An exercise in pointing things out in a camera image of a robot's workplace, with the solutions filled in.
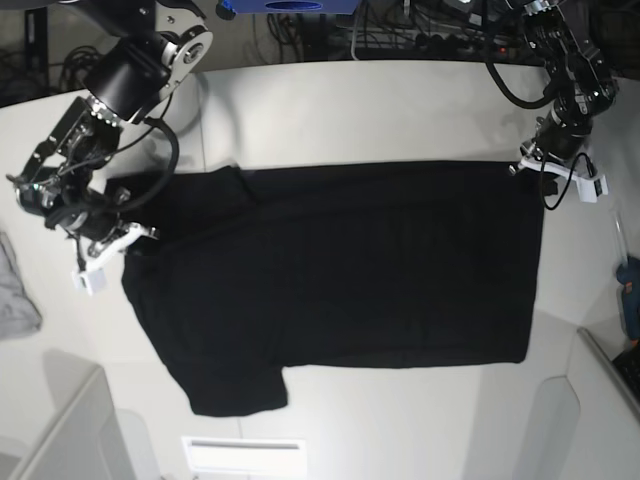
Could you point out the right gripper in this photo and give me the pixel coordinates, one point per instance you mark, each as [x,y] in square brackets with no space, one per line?
[84,220]

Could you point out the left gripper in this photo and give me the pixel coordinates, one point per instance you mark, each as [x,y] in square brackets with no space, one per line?
[560,141]

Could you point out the black T-shirt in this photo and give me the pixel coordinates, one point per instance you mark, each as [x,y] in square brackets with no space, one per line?
[388,265]

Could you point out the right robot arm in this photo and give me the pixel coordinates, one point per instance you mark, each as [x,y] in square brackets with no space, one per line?
[159,43]

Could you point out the blue glue gun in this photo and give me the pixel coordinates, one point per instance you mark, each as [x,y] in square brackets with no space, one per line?
[627,275]

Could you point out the grey cloth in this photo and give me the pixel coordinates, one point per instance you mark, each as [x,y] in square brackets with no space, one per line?
[19,315]

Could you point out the black keyboard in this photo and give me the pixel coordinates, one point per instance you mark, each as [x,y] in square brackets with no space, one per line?
[628,366]

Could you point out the white power strip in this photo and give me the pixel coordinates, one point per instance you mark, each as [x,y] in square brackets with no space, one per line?
[436,45]

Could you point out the blue box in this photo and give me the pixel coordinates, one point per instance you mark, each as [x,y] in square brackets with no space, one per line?
[291,6]

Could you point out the white paper label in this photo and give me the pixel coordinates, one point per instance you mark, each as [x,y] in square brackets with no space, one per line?
[277,458]

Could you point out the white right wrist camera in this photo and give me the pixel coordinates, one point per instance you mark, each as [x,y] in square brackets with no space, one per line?
[93,256]

